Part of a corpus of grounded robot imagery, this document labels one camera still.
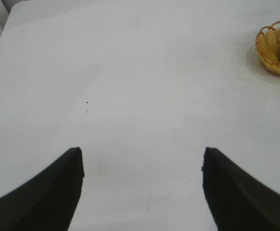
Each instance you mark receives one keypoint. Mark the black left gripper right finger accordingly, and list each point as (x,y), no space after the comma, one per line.
(236,197)

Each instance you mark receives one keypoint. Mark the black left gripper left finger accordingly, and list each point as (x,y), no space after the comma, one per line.
(46,192)

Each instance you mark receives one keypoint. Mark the clear plastic saucer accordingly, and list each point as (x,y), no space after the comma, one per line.
(253,63)

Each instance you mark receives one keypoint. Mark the yellow orange woven basket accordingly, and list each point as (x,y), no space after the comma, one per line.
(270,48)

